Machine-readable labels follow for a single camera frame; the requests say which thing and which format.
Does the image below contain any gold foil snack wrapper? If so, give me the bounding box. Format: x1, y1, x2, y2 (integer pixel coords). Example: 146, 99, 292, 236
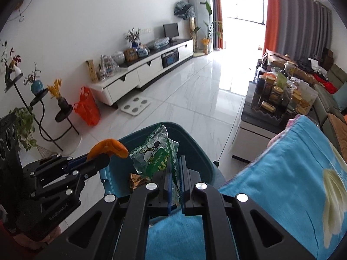
129, 173, 150, 192

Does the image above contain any green snack bag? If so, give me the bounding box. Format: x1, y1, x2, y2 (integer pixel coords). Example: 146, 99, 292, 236
130, 124, 180, 207

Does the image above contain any orange peel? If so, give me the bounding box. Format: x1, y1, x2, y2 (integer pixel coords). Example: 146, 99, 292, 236
87, 138, 129, 161

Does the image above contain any teal trash bin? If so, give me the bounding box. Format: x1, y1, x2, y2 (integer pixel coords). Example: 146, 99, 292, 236
99, 122, 226, 197

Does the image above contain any person's left hand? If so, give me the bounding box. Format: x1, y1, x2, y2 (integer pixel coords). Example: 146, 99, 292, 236
8, 225, 61, 250

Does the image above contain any blue floral tablecloth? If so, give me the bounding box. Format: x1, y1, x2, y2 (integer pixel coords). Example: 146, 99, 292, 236
220, 116, 346, 259

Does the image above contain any orange plastic bag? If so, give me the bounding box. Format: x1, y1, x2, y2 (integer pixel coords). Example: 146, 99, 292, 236
73, 86, 101, 126

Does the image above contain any black plant stand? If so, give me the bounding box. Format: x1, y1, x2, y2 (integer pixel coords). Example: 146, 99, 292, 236
3, 67, 81, 152

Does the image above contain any white bathroom scale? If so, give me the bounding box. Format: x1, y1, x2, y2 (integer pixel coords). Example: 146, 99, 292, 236
121, 96, 151, 116

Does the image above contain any cluttered coffee table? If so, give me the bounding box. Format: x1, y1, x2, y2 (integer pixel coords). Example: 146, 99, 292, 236
231, 71, 319, 164

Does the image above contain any green sectional sofa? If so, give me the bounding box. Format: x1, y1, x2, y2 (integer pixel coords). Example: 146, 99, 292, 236
264, 50, 346, 159

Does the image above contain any white TV cabinet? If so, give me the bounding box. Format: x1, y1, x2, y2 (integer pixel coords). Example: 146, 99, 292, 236
88, 39, 193, 106

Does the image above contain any tall potted plant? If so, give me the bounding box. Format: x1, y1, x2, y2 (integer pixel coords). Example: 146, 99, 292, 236
201, 1, 223, 55

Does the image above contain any small black monitor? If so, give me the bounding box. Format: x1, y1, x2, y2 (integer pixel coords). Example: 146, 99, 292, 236
163, 23, 179, 43

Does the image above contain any orange and grey curtain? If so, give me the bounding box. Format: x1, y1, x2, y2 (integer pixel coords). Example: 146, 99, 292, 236
264, 0, 332, 60

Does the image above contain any white standing air conditioner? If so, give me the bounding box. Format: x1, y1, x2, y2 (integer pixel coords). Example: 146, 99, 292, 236
188, 0, 213, 51

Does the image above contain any round wall clock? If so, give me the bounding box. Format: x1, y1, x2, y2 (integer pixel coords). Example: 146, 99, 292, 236
7, 0, 33, 23

